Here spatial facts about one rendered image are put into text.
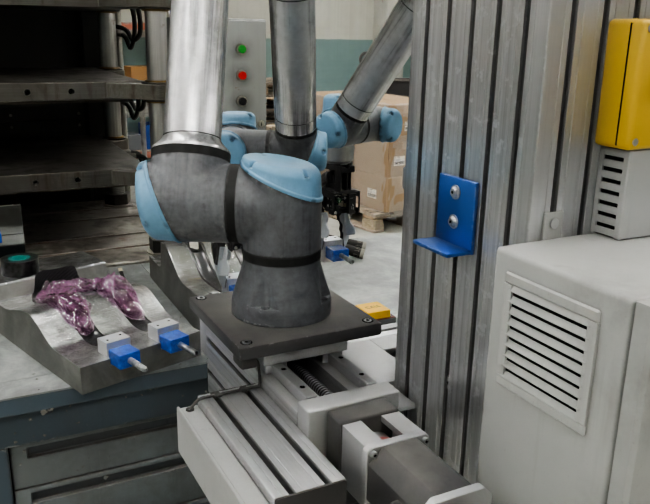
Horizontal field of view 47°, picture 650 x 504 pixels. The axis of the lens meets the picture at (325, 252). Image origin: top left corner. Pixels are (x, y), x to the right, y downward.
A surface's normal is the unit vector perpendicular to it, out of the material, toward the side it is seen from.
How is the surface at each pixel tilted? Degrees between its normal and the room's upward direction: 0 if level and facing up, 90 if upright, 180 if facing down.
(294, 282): 72
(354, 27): 90
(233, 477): 0
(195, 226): 112
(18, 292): 78
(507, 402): 90
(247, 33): 90
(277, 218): 90
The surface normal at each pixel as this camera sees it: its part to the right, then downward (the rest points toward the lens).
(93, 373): 0.69, 0.22
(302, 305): 0.41, -0.04
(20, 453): 0.45, 0.26
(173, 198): -0.04, 0.00
